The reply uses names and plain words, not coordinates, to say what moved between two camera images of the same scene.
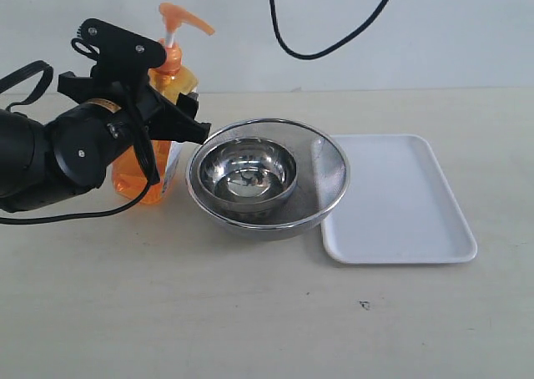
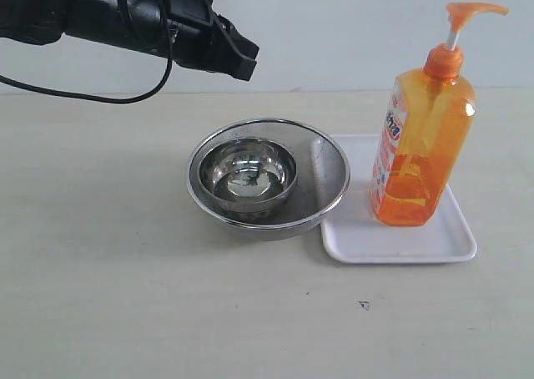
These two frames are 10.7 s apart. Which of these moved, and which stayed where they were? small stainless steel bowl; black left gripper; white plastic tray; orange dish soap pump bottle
Moved: black left gripper; orange dish soap pump bottle
Stayed: white plastic tray; small stainless steel bowl
